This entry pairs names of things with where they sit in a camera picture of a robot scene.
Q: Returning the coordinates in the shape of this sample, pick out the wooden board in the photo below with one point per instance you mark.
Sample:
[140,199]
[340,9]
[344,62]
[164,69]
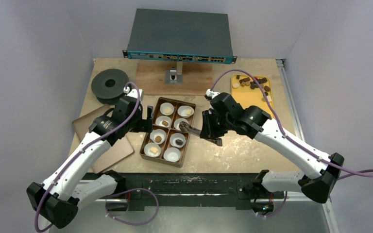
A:
[197,78]

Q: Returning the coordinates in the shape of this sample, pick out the brown box lid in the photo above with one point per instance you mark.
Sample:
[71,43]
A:
[119,151]

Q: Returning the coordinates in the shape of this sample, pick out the black filament spool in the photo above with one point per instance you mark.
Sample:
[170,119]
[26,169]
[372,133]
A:
[108,85]

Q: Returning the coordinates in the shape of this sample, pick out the white paper cup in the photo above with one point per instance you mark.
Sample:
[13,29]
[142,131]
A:
[172,154]
[177,123]
[148,147]
[181,111]
[163,118]
[177,136]
[165,105]
[158,132]

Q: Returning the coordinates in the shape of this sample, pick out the caramel round chocolate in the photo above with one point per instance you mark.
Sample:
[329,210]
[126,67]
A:
[158,139]

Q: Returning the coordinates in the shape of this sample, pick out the brown chocolate box tray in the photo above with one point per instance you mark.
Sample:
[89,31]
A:
[169,131]

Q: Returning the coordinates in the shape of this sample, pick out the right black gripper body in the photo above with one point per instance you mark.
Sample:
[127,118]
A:
[206,126]

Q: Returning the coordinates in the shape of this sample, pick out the dark oval chocolate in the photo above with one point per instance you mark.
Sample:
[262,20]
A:
[179,141]

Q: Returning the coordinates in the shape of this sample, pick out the cream striped chocolate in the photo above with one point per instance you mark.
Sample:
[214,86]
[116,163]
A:
[154,150]

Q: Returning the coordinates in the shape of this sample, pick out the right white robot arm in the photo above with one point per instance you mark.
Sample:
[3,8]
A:
[318,171]

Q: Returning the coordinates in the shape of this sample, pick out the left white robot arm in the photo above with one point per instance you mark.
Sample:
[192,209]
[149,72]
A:
[58,199]

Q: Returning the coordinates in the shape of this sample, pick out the dark square chocolate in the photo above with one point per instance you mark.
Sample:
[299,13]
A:
[247,79]

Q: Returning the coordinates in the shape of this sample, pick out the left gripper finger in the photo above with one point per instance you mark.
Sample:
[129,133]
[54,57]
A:
[145,126]
[149,113]

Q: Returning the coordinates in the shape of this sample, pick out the brown nut chocolate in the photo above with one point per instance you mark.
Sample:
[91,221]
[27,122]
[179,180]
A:
[165,123]

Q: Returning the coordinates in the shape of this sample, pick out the metal tweezers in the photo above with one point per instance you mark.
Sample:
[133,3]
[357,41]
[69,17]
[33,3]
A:
[186,128]

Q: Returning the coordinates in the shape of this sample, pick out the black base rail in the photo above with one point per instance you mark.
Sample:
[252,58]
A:
[243,191]

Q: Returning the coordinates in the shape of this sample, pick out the blue network switch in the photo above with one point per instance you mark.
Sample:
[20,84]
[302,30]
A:
[181,36]

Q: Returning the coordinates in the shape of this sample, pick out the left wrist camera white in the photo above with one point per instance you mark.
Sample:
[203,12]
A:
[134,93]

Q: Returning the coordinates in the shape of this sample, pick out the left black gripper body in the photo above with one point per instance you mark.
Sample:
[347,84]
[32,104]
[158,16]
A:
[133,124]

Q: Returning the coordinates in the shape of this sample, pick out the yellow plastic tray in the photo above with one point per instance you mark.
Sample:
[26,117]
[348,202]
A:
[248,95]

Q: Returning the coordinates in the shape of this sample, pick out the metal switch stand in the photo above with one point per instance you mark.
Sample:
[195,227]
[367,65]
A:
[174,75]

